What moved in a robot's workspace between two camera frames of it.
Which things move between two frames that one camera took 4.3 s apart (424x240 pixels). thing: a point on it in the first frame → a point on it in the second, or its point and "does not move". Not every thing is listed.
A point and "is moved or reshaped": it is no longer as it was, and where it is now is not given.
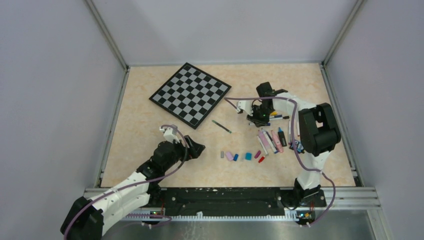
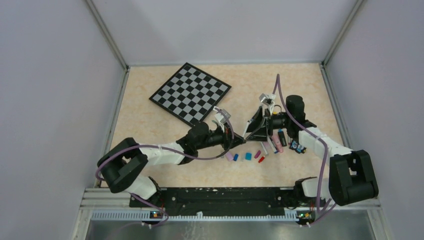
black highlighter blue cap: [282, 137] does not move
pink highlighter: [277, 142] does not move
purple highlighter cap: [229, 156] does not move
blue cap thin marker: [269, 124] is moved or reshaped
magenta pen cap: [258, 154] does not move
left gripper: [194, 149] → [229, 141]
